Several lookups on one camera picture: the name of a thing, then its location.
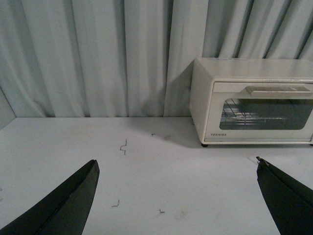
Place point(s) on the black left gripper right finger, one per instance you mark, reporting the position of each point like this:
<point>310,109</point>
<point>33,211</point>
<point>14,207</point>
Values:
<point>289,202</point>

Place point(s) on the white toaster oven body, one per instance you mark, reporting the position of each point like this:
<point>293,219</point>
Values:
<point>207,71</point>

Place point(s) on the grey pleated curtain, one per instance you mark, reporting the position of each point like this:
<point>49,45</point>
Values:
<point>132,58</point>

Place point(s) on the white oven door with window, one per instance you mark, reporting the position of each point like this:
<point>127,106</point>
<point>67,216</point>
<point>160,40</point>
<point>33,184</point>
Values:
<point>297,97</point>

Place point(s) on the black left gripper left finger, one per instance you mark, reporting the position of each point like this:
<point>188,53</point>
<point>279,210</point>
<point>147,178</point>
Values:
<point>64,211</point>

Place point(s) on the wire oven rack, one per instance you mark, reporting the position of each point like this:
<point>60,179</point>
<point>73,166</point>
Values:
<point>252,112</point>

